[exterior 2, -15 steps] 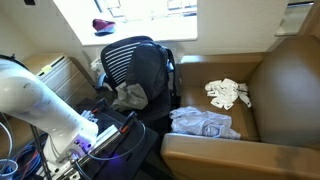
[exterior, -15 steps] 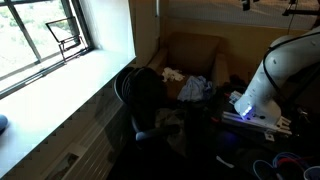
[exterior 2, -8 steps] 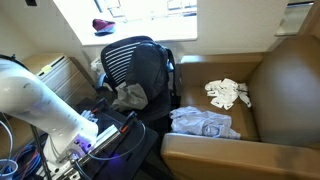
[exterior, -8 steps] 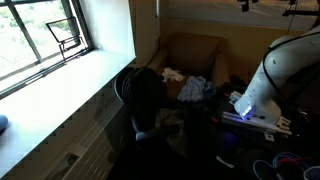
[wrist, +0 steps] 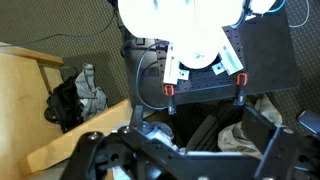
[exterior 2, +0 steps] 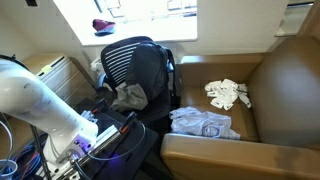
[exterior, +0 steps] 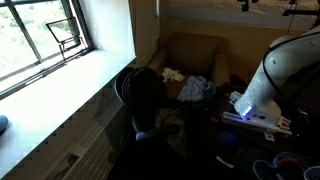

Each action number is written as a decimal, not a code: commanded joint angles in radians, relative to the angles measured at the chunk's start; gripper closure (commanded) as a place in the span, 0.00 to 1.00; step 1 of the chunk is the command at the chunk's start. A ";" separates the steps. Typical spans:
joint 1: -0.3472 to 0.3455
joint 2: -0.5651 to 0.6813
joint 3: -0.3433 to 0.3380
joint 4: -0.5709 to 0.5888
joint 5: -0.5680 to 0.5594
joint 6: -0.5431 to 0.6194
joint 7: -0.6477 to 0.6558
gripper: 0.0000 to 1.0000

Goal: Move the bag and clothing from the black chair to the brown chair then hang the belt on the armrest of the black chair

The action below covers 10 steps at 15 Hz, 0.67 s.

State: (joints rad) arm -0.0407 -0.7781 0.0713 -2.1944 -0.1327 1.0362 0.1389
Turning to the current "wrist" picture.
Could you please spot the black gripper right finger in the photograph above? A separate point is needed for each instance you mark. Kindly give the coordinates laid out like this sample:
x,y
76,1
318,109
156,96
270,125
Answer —
x,y
258,128

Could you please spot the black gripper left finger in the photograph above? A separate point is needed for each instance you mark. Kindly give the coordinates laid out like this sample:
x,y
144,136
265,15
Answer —
x,y
136,116

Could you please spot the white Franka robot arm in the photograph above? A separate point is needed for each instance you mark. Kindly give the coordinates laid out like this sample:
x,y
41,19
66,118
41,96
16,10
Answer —
x,y
186,23

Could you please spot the black slatted office chair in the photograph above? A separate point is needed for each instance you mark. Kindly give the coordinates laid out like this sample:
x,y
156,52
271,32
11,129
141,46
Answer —
x,y
210,130

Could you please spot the orange black clamp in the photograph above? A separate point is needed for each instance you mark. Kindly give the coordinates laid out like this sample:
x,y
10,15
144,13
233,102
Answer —
x,y
240,86
169,96

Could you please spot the grey crumpled cloth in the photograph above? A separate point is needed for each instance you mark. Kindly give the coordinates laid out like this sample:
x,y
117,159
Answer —
x,y
91,96

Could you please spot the brown leather armchair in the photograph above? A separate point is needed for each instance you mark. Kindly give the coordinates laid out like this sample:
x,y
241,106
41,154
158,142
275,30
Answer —
x,y
30,110

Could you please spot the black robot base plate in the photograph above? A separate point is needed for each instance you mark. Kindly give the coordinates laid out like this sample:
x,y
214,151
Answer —
x,y
266,56

